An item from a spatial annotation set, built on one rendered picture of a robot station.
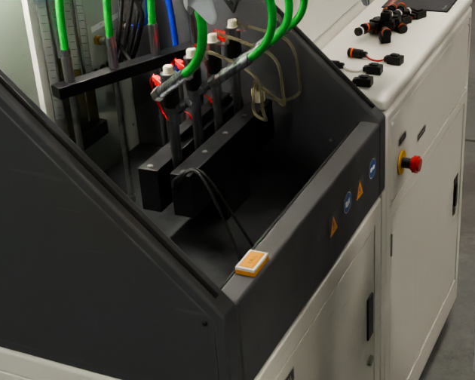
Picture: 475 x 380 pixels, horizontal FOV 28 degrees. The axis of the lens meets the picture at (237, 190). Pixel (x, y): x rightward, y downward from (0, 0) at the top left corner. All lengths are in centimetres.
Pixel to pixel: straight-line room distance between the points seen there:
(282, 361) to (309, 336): 12
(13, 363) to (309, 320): 48
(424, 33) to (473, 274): 113
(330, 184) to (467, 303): 144
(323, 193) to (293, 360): 27
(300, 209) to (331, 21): 74
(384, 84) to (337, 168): 31
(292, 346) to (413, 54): 77
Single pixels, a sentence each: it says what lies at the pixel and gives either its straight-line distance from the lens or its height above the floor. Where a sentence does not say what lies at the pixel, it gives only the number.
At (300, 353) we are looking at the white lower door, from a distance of 157.
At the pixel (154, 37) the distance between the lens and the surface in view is 173.
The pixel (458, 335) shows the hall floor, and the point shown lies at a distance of 282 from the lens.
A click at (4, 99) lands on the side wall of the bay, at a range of 129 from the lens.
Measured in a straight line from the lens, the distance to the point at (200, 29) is 132.
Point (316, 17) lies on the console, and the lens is 208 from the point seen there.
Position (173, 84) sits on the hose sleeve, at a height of 117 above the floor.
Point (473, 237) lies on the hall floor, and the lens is 328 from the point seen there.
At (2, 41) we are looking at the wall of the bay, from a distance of 165.
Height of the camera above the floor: 169
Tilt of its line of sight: 28 degrees down
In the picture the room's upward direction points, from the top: 4 degrees counter-clockwise
